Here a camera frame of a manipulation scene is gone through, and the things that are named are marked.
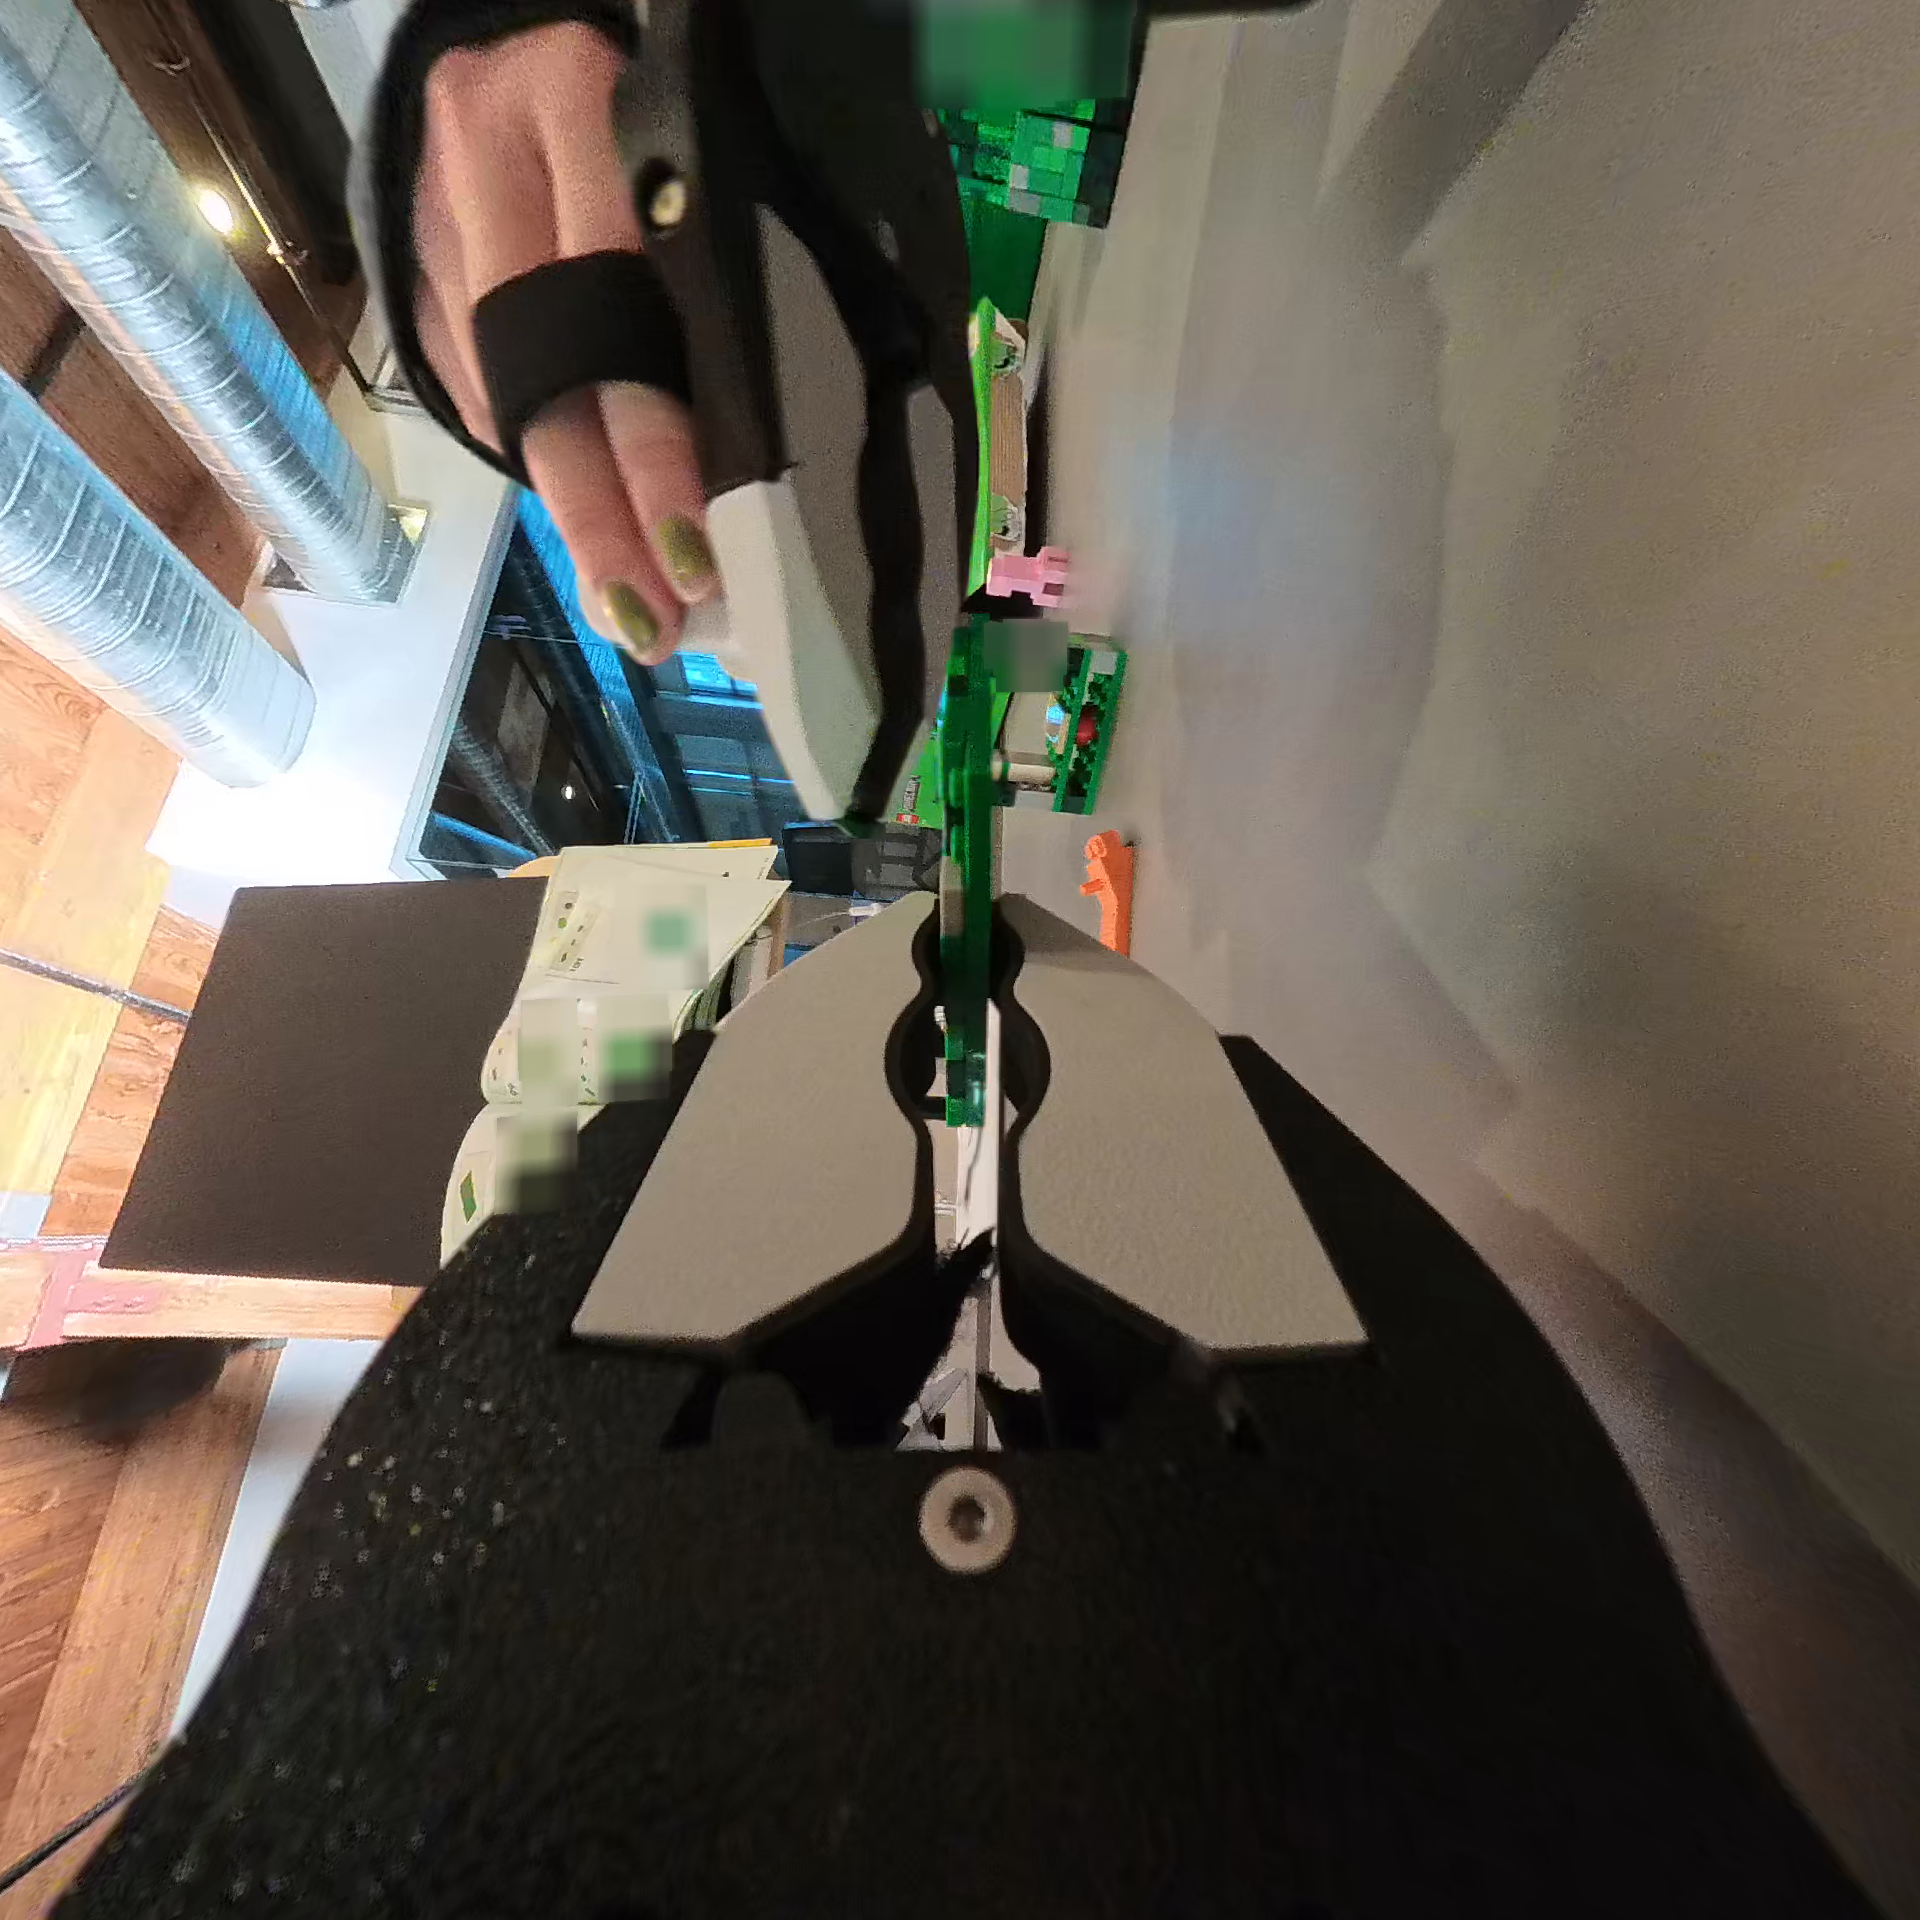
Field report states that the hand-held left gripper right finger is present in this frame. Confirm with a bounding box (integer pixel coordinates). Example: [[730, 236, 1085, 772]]
[[994, 891, 1369, 1361]]

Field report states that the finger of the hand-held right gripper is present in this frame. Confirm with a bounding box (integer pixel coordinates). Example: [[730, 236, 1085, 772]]
[[701, 202, 964, 827]]

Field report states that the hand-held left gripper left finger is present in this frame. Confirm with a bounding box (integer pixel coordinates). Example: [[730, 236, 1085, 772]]
[[570, 891, 942, 1361]]

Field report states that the green mosaic lego plate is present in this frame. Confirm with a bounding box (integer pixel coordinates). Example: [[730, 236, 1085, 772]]
[[933, 616, 1004, 1130]]

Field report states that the lego instruction booklet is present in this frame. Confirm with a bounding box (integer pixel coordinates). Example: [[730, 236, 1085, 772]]
[[441, 840, 794, 1263]]

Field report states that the small green lego house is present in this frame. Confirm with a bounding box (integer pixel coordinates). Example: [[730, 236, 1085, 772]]
[[989, 623, 1126, 816]]

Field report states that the green lego box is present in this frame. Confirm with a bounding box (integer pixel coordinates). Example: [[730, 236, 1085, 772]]
[[961, 187, 1051, 602]]

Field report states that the green pixel lego figure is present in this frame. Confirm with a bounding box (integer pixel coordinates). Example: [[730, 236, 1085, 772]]
[[937, 97, 1129, 231]]

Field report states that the person's right hand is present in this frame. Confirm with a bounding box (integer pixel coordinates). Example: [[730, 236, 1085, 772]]
[[405, 19, 724, 665]]

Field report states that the glass partition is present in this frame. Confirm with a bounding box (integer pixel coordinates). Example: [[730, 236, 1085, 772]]
[[397, 496, 841, 880]]

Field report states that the black flat panel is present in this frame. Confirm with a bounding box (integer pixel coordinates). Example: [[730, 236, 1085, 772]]
[[97, 884, 549, 1292]]

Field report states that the silver ventilation duct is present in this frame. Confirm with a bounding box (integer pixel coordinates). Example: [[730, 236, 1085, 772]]
[[0, 0, 430, 602], [0, 368, 317, 789]]

